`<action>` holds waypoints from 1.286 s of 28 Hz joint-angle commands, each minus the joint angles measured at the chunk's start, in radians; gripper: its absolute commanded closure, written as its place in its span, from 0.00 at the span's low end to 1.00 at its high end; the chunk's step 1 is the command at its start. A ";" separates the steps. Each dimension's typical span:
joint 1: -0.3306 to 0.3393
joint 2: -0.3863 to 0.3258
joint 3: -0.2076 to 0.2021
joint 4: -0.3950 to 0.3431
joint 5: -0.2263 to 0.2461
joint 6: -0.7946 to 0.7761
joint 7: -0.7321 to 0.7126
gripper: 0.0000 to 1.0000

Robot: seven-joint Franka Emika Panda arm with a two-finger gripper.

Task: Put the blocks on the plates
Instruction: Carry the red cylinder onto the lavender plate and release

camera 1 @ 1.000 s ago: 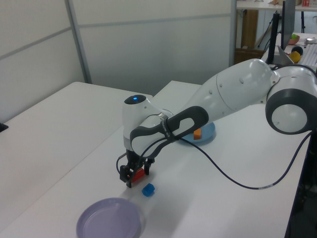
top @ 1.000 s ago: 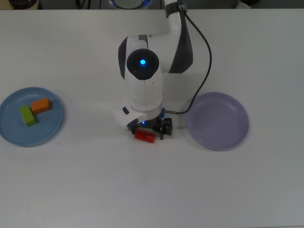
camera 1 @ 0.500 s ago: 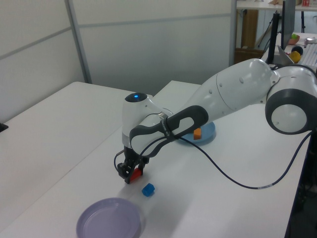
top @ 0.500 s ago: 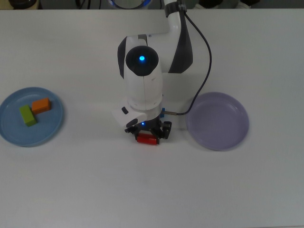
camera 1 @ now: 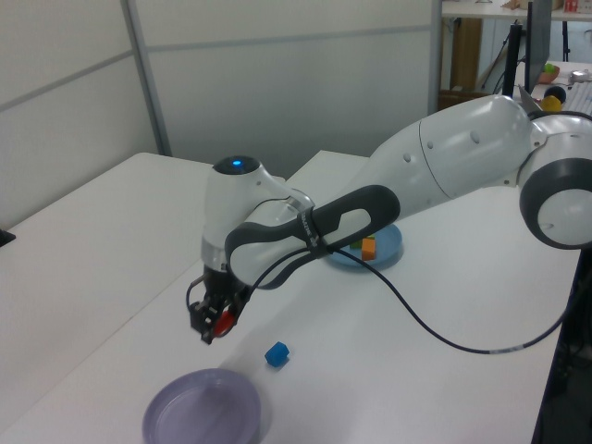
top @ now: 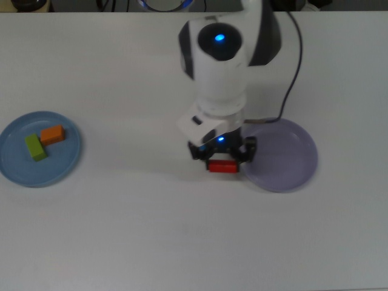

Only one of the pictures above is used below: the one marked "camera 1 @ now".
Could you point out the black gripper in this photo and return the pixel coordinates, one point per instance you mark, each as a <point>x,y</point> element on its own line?
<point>222,289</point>

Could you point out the red cylinder block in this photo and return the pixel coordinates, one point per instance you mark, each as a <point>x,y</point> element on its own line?
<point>224,322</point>

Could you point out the small blue block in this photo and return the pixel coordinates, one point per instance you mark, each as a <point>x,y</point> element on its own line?
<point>276,355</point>

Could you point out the green rectangular block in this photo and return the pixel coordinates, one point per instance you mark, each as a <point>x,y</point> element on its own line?
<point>356,245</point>

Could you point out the orange block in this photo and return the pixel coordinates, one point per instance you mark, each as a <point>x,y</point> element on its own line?
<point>368,250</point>

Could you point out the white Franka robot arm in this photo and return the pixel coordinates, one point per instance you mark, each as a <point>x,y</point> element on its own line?
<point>462,148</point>

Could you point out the purple plate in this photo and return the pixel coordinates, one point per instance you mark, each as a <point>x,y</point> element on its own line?
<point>199,411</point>

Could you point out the blue plate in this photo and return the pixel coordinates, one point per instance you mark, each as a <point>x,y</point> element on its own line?
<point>388,245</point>

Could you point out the brown cardboard box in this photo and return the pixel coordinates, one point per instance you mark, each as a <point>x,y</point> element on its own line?
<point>458,98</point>

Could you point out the brown wooden panel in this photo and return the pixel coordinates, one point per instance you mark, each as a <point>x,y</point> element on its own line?
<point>467,51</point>

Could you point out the black monitor stand pole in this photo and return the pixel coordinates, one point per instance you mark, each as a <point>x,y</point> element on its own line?
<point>511,60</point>

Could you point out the yellow ball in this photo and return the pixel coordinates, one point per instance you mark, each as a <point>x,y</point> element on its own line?
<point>552,105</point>

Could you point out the black ball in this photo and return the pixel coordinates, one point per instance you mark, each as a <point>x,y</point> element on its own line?
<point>559,91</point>

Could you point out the orange bowl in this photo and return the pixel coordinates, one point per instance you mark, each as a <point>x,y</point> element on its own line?
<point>550,77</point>

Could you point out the dark computer monitor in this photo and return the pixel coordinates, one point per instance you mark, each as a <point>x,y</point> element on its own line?
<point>538,46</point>

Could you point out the grey small device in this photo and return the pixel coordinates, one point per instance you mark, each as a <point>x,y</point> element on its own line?
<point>579,76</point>

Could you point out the grey partition post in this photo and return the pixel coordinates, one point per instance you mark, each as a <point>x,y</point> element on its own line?
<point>145,78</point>
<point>435,55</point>

